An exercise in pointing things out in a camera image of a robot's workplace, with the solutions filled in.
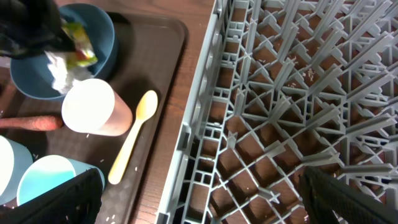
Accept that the dark brown serving tray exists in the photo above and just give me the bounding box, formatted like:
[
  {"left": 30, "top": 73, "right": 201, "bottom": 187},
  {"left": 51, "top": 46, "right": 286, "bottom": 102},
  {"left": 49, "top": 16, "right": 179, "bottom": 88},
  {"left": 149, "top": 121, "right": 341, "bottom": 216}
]
[{"left": 0, "top": 12, "right": 189, "bottom": 224}]

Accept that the yellow plastic spoon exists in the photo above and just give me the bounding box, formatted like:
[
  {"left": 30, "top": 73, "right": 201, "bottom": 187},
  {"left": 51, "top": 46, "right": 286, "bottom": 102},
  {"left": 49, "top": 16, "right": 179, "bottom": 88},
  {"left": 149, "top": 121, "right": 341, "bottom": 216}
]
[{"left": 108, "top": 90, "right": 158, "bottom": 185}]

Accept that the white paper napkin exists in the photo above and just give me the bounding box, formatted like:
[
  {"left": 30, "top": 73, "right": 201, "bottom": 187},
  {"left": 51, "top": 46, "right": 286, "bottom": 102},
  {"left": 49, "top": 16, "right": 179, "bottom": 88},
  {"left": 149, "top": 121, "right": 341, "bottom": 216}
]
[{"left": 45, "top": 52, "right": 93, "bottom": 95}]

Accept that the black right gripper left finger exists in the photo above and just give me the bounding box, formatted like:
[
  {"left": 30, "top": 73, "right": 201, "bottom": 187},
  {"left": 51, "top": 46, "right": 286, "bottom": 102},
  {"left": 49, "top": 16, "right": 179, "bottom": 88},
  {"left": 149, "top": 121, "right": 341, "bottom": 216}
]
[{"left": 1, "top": 168, "right": 103, "bottom": 223}]

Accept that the pink plastic cup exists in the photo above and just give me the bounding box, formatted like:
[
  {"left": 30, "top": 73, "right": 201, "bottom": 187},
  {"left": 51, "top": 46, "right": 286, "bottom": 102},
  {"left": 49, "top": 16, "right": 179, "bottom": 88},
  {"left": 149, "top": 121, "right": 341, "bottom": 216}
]
[{"left": 62, "top": 78, "right": 133, "bottom": 136}]

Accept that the grey dishwasher rack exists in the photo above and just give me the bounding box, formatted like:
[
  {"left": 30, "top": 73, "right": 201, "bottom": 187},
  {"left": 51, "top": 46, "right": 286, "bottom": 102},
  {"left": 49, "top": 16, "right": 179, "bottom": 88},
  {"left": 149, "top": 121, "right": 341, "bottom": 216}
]
[{"left": 156, "top": 0, "right": 397, "bottom": 223}]

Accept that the colourful snack wrapper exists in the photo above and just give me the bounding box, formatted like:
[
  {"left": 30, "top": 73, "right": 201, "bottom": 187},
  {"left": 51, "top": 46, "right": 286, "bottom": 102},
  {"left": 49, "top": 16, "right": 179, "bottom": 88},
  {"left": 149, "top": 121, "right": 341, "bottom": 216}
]
[{"left": 62, "top": 20, "right": 98, "bottom": 69}]

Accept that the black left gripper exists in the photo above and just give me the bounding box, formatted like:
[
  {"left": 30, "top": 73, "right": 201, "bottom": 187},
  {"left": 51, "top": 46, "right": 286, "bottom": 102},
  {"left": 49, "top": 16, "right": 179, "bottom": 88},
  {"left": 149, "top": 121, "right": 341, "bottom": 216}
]
[{"left": 1, "top": 0, "right": 75, "bottom": 59}]

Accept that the orange carrot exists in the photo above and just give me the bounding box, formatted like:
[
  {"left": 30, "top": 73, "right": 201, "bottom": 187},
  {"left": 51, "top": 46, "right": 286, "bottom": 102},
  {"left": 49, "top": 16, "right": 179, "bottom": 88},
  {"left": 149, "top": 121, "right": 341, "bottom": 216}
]
[{"left": 1, "top": 115, "right": 63, "bottom": 131}]

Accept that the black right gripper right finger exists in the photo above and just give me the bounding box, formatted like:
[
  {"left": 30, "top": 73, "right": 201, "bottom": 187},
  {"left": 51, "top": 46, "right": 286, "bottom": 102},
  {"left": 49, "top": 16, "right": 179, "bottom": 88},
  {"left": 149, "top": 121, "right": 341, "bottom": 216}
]
[{"left": 298, "top": 166, "right": 397, "bottom": 224}]

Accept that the dark blue bowl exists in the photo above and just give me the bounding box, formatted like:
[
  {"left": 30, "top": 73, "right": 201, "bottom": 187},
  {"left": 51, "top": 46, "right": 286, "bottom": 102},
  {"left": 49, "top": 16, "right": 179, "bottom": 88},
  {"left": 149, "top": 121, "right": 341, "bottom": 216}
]
[{"left": 10, "top": 3, "right": 119, "bottom": 100}]

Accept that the light blue cup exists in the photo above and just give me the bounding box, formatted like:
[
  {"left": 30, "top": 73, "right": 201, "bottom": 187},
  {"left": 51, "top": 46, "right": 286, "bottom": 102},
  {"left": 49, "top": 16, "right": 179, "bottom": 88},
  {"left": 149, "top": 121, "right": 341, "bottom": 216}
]
[{"left": 16, "top": 155, "right": 105, "bottom": 206}]

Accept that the light blue rice bowl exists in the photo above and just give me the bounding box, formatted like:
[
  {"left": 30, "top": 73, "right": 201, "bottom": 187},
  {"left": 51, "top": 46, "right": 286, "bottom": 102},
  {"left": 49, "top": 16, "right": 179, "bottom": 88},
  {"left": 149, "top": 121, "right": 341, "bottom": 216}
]
[{"left": 1, "top": 136, "right": 33, "bottom": 205}]

